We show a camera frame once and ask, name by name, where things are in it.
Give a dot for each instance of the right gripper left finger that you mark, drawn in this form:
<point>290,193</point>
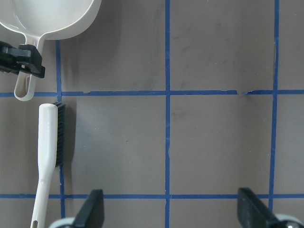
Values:
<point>91,214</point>

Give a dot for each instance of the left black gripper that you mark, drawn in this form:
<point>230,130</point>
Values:
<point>29,59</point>

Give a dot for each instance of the white hand brush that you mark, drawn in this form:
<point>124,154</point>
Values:
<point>51,126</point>

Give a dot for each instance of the white dustpan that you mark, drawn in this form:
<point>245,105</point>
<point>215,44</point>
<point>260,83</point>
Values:
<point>40,20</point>

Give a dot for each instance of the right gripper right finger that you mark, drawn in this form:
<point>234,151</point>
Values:
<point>253,213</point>

